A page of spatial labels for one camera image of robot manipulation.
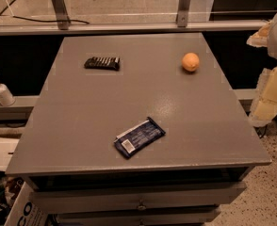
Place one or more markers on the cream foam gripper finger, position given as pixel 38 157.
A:
pixel 260 38
pixel 264 106

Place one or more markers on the blue rxbar blueberry wrapper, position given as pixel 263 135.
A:
pixel 138 137

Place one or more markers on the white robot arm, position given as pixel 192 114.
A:
pixel 272 39

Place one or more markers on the orange fruit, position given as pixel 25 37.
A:
pixel 190 62

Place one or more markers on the black striped snack bar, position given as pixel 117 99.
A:
pixel 103 63

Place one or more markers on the grey drawer cabinet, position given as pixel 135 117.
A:
pixel 67 154

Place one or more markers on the white pump dispenser bottle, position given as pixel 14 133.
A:
pixel 6 97

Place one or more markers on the white cardboard box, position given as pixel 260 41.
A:
pixel 24 212

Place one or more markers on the metal guard rail frame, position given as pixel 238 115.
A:
pixel 87 17

